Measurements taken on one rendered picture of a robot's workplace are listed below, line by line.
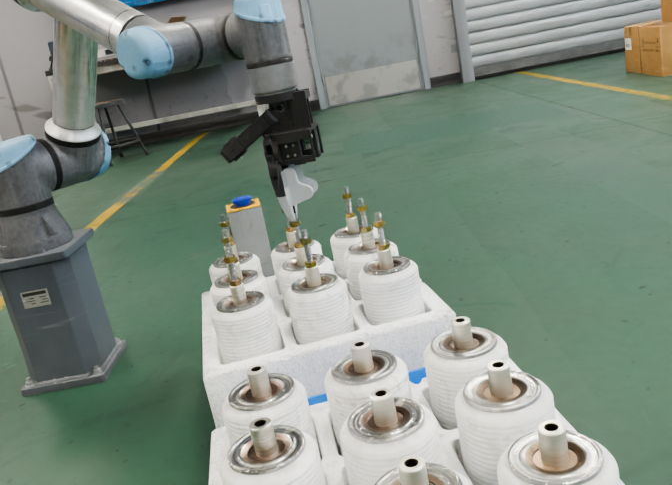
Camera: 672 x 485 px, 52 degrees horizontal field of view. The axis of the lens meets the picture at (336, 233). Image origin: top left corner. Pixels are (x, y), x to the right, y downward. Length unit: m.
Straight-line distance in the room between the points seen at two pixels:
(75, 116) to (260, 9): 0.61
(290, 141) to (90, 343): 0.72
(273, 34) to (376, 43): 5.22
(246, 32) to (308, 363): 0.51
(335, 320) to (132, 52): 0.50
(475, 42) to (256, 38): 5.34
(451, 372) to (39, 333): 1.04
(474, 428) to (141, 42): 0.71
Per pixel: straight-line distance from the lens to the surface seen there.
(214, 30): 1.16
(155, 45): 1.08
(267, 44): 1.10
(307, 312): 1.06
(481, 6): 6.41
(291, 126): 1.13
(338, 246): 1.30
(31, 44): 6.78
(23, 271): 1.57
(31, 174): 1.57
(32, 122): 6.85
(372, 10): 6.32
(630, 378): 1.24
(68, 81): 1.54
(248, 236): 1.44
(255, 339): 1.06
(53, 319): 1.59
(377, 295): 1.08
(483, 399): 0.71
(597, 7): 6.70
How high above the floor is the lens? 0.61
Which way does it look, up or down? 16 degrees down
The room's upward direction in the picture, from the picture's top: 11 degrees counter-clockwise
